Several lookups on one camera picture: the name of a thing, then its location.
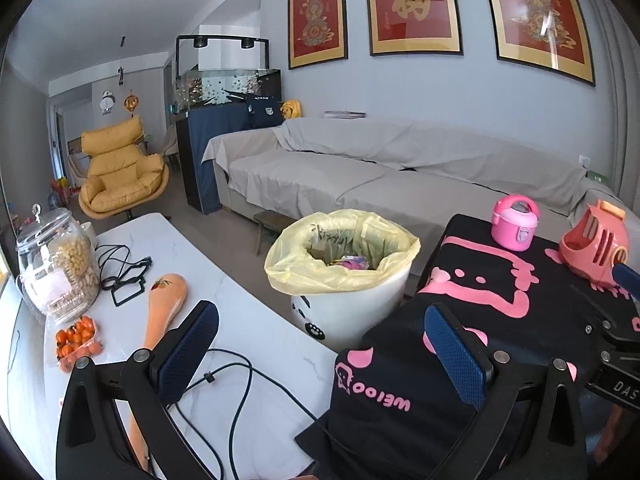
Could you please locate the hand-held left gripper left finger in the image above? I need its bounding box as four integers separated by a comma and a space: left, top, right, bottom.
56, 300, 221, 480

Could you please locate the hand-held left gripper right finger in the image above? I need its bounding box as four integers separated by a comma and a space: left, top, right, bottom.
424, 302, 591, 480

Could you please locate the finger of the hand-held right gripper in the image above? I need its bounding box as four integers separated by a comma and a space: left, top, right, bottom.
570, 285, 640, 348
612, 261, 640, 301

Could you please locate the white trash bin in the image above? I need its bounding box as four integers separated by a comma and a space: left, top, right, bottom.
290, 240, 418, 351

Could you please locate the heap of wrappers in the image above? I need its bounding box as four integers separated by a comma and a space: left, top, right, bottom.
305, 220, 396, 272

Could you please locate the person's right forearm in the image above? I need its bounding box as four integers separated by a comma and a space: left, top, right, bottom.
594, 400, 626, 466

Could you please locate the salmon pink toy basket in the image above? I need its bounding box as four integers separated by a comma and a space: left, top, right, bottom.
559, 200, 631, 291

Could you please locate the orange wooden massage hammer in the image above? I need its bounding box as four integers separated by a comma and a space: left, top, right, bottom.
127, 272, 188, 471

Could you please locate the black pink printed cloth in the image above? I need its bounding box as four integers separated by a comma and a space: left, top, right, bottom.
295, 214, 640, 480

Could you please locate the clear box of small oranges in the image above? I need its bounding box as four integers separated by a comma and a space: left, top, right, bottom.
54, 315, 105, 372

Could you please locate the pink toy rice cooker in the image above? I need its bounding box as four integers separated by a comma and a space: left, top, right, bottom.
490, 196, 542, 252

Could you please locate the small wooden stool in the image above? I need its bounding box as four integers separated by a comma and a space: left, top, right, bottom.
252, 211, 288, 256

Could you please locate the glass jar with nuts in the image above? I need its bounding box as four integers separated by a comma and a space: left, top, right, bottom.
15, 203, 101, 326

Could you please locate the grey sofa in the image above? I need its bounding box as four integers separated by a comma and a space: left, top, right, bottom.
201, 116, 621, 251

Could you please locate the grey curtain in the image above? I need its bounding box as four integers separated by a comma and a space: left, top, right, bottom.
600, 0, 640, 201

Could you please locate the yellow armchair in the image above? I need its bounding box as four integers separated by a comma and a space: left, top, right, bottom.
79, 116, 170, 221

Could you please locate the dark fish tank cabinet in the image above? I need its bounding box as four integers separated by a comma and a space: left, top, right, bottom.
175, 105, 286, 216

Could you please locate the grey sofa cover cloth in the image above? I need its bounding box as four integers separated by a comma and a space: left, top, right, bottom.
201, 116, 588, 216

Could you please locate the dark blue bag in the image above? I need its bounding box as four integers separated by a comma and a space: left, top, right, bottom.
245, 94, 283, 131

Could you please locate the glass fish tank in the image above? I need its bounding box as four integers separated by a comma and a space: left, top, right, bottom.
172, 67, 282, 116

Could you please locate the wide red framed picture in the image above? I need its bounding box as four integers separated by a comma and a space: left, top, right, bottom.
478, 0, 597, 87

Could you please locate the red framed calligraphy picture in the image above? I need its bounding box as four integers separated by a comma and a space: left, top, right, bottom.
363, 0, 463, 57

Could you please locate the narrow red framed picture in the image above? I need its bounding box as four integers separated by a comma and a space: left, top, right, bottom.
287, 0, 349, 70

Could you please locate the black cable with phone holder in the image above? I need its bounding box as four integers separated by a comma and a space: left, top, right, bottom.
95, 244, 153, 307

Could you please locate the black fish tank light frame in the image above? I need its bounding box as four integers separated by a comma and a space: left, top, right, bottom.
175, 34, 271, 78

